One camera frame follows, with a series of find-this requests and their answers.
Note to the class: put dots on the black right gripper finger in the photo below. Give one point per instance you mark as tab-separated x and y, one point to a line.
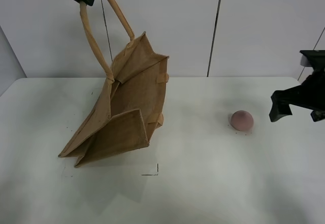
280	106
318	115

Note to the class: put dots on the brown linen tote bag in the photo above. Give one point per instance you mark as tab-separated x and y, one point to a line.
129	107

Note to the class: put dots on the pink peach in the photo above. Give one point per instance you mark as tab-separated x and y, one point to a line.
242	121

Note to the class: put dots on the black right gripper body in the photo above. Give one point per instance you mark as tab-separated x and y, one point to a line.
310	94

